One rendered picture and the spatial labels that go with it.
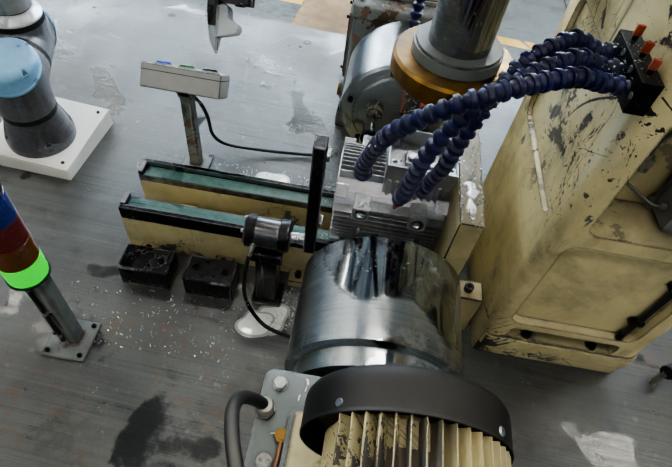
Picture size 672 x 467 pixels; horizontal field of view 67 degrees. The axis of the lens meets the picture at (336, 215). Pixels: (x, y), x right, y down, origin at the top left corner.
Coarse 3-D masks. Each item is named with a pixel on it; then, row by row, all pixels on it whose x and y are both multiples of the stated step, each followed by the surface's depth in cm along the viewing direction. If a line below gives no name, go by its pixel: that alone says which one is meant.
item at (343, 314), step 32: (320, 256) 76; (352, 256) 72; (384, 256) 71; (416, 256) 72; (320, 288) 71; (352, 288) 68; (384, 288) 67; (416, 288) 68; (448, 288) 72; (320, 320) 67; (352, 320) 65; (384, 320) 64; (416, 320) 65; (448, 320) 69; (288, 352) 70; (320, 352) 65; (352, 352) 63; (384, 352) 63; (416, 352) 63; (448, 352) 66
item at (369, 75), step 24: (384, 24) 115; (408, 24) 110; (360, 48) 112; (384, 48) 106; (360, 72) 104; (384, 72) 102; (360, 96) 106; (384, 96) 106; (360, 120) 111; (384, 120) 110
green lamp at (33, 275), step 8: (40, 256) 76; (40, 264) 76; (0, 272) 74; (16, 272) 73; (24, 272) 74; (32, 272) 75; (40, 272) 76; (8, 280) 75; (16, 280) 75; (24, 280) 75; (32, 280) 76; (40, 280) 77
